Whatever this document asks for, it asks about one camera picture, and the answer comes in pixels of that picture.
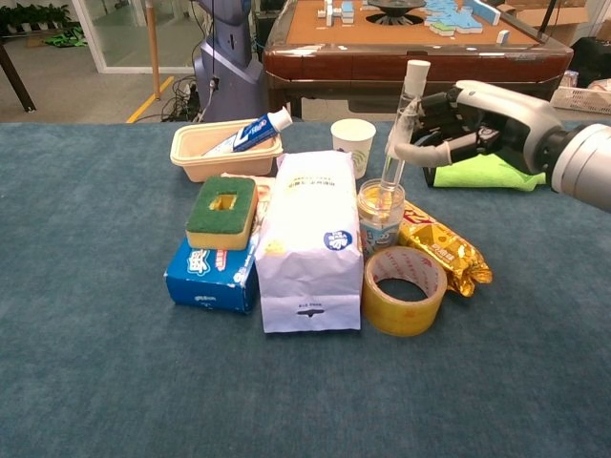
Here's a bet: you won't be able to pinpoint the blue white toothpaste tube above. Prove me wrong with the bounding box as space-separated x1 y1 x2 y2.
200 107 293 157

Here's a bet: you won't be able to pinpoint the black mahjong table centre hub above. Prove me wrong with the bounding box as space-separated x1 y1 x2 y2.
365 0 429 25

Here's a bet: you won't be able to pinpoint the brown mahjong table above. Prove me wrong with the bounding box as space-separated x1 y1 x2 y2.
262 0 574 126

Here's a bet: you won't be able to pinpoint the white paper cup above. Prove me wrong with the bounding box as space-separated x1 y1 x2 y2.
330 118 377 180

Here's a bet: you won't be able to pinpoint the black cable bundle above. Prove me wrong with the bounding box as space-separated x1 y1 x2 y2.
159 75 207 123

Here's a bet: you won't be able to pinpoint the yellow foil snack packet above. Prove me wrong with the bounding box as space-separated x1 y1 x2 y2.
398 199 494 298

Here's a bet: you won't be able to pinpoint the clear plastic jar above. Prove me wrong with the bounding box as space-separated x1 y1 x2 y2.
356 178 407 261

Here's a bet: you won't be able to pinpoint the white paper bag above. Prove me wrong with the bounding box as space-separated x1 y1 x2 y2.
255 150 365 334

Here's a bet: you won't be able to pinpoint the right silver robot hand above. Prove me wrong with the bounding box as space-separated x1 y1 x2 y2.
393 79 564 176

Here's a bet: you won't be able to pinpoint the beige food tray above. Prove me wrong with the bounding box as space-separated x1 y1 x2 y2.
170 118 284 183

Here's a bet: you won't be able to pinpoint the white plastic basket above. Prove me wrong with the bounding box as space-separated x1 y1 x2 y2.
550 85 611 115

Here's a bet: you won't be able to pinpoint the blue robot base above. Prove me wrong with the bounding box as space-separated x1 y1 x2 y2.
190 0 266 124

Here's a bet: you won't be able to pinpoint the blue tissue box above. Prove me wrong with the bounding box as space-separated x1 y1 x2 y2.
163 172 276 316

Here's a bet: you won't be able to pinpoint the wooden pole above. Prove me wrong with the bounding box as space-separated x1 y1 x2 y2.
144 0 162 101

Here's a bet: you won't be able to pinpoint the green microfibre cloth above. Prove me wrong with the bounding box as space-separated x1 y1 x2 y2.
432 152 547 193

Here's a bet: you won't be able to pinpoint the clear plastic tube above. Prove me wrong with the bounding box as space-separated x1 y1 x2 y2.
380 59 432 211

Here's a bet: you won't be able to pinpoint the cardboard box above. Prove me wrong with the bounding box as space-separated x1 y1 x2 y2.
495 0 594 45

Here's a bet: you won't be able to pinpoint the potted green plants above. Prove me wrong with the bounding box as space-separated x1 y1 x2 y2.
0 3 73 34

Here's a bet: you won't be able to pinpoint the blue mahjong tile pile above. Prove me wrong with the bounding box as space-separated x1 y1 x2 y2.
424 0 502 37

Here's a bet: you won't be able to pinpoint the green yellow sponge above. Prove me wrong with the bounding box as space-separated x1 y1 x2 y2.
184 176 259 252

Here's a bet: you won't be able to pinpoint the yellow packing tape roll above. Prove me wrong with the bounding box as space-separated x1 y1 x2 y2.
361 245 449 338

